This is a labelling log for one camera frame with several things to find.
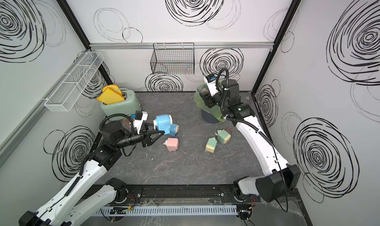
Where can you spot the yellow toy toast slice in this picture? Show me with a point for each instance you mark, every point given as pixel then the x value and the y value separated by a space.
pixel 111 94

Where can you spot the white wire shelf basket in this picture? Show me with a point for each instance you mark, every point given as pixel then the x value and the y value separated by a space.
pixel 74 82

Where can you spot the green sharpener bottom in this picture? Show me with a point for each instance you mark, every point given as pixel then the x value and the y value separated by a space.
pixel 211 145

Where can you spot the grey slotted cable duct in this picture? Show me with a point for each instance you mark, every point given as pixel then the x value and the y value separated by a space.
pixel 203 210

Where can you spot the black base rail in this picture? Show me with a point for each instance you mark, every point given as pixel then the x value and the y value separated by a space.
pixel 225 193

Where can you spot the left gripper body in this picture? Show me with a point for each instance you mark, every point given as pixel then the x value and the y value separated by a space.
pixel 143 137

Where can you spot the pink pencil sharpener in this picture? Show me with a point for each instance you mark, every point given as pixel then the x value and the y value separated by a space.
pixel 172 144

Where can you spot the mint green toaster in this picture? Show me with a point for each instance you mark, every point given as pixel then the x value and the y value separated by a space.
pixel 129 106

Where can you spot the bin with green bag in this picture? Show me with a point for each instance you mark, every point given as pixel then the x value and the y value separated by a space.
pixel 210 115

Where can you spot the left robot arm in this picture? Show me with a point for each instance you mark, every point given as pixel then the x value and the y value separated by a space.
pixel 67 208

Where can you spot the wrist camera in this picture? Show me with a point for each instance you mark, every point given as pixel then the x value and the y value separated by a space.
pixel 139 117
pixel 210 81

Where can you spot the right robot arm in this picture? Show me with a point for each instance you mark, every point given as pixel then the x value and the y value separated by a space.
pixel 279 178

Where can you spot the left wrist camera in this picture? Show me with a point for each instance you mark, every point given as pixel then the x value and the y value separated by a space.
pixel 139 117

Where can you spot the black wire basket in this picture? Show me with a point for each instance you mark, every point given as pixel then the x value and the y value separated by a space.
pixel 173 58

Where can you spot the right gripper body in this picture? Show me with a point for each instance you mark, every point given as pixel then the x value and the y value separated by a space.
pixel 213 101

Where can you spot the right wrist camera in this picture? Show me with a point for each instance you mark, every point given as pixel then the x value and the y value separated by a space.
pixel 210 81

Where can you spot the green sharpener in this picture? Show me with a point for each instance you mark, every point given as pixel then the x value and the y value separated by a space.
pixel 222 136
pixel 211 145

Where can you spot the blue sharpener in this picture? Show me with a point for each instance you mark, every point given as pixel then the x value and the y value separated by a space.
pixel 163 123
pixel 174 129

